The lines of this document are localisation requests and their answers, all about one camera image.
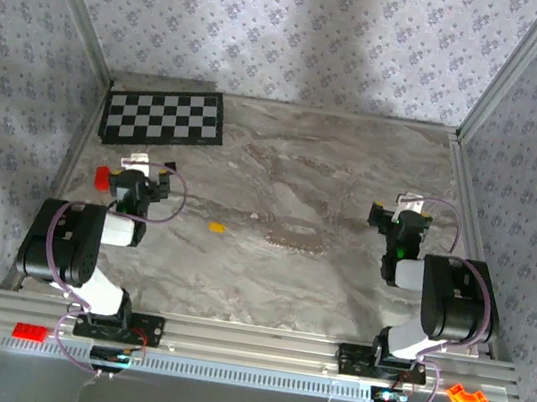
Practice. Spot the small yellow key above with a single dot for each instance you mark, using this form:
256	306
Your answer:
217	227

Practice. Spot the silver metal key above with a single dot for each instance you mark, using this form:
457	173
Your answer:
292	244

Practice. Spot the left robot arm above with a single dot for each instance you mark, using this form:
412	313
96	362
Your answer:
65	241

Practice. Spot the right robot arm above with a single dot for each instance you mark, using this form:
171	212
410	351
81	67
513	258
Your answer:
456	300

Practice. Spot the red plastic block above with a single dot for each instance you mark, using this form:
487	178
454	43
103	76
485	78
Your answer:
101	177

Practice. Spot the small black block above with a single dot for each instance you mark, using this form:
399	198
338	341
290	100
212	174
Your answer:
170	165

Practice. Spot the black and grey checkerboard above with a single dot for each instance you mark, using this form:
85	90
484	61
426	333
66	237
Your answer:
159	119

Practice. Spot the flat red brick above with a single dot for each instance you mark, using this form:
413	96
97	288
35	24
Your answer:
29	331

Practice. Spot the orange curved plastic piece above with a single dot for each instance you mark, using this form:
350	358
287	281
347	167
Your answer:
466	401

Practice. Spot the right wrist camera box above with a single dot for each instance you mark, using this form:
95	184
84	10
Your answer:
410	202

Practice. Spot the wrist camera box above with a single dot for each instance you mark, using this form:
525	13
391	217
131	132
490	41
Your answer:
135	159
410	202

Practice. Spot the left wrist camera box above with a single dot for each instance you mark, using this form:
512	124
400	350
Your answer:
135	159

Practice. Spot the aluminium table edge rail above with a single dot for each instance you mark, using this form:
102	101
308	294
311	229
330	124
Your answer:
312	109
69	156
468	216

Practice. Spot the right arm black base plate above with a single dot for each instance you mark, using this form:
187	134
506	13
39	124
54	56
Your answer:
351	360

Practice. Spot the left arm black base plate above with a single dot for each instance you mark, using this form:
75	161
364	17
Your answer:
153	330

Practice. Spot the aluminium frame post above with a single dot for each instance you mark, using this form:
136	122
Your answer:
513	66
77	5

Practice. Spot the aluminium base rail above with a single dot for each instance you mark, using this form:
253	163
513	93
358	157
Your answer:
252	345

